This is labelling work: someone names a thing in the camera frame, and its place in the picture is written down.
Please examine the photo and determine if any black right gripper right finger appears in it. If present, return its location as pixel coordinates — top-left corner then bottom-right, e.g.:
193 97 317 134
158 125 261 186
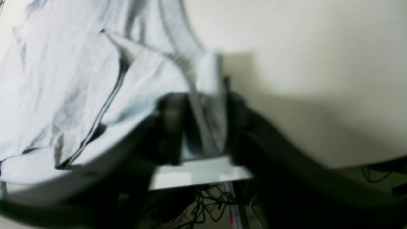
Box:
226 92 406 229

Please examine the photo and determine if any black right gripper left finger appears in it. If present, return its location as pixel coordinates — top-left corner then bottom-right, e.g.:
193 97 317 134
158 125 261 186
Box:
1 93 188 229

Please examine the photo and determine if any grey T-shirt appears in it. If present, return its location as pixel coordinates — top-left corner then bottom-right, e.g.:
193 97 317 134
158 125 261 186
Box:
1 0 227 185

